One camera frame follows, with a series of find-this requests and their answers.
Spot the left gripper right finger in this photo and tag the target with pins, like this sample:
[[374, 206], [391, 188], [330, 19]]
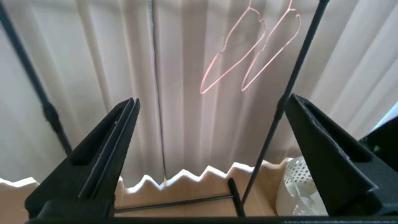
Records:
[[342, 186]]

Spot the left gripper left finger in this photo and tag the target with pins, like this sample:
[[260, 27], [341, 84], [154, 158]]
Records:
[[62, 193]]

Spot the pink clothes hanger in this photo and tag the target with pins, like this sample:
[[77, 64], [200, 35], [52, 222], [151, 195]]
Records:
[[270, 63], [231, 66]]

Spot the white laundry basket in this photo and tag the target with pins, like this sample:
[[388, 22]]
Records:
[[295, 171]]

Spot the black clothes rack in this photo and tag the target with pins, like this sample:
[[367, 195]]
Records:
[[300, 62]]

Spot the beige curtain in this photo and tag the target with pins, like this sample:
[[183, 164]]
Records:
[[93, 62]]

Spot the grey curtain wand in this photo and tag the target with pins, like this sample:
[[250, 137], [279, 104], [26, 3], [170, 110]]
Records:
[[156, 77]]

